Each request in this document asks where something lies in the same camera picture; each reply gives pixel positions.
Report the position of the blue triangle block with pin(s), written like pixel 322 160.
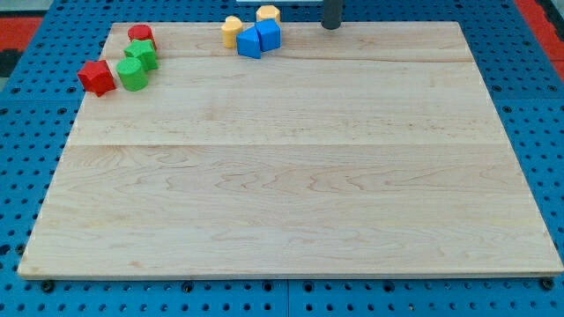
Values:
pixel 248 43

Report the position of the red star block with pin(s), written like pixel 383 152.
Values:
pixel 96 77

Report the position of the green star block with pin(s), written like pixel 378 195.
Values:
pixel 145 52

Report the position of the large wooden board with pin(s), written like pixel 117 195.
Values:
pixel 373 151

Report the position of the blue cube block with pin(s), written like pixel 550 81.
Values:
pixel 269 33

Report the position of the yellow heart block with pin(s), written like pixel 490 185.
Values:
pixel 231 27

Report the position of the green cylinder block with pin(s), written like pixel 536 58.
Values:
pixel 132 74

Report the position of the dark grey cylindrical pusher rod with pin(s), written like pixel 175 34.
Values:
pixel 332 14

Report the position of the yellow hexagon block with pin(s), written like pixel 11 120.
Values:
pixel 268 12

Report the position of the red cylinder block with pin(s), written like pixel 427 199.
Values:
pixel 141 32

